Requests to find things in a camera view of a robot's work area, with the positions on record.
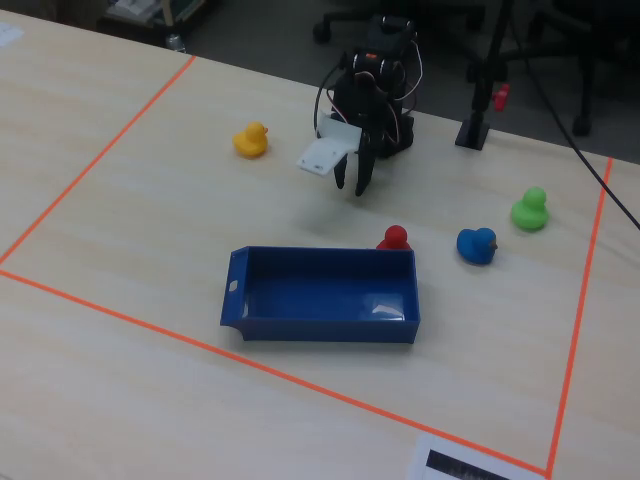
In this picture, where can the blue rectangular plastic box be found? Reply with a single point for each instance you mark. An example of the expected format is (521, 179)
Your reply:
(325, 295)

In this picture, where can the storage shelf with boxes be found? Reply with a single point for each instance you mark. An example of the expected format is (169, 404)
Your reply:
(150, 12)

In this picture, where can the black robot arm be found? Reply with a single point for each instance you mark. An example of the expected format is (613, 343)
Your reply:
(390, 35)

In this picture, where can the red clamp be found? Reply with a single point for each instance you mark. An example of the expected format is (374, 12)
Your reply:
(501, 96)

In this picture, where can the red rubber duck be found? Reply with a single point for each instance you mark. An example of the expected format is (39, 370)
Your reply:
(396, 237)

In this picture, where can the orange tape strip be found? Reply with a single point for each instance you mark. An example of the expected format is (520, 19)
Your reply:
(100, 156)
(260, 366)
(580, 310)

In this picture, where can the yellow rubber duck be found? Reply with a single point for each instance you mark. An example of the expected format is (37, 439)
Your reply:
(251, 141)

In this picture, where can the green rubber duck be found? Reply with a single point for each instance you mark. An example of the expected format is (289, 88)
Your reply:
(530, 210)

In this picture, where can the white paper with black bar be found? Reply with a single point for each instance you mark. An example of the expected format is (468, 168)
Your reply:
(465, 462)

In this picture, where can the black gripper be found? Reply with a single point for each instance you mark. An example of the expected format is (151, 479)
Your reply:
(366, 151)

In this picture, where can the black camera stand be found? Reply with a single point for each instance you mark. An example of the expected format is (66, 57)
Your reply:
(474, 131)

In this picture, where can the blue rubber duck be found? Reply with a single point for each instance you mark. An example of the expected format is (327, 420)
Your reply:
(475, 246)

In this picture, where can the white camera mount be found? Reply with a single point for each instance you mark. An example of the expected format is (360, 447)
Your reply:
(325, 150)

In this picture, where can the black office chair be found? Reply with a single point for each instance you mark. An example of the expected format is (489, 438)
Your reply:
(585, 45)

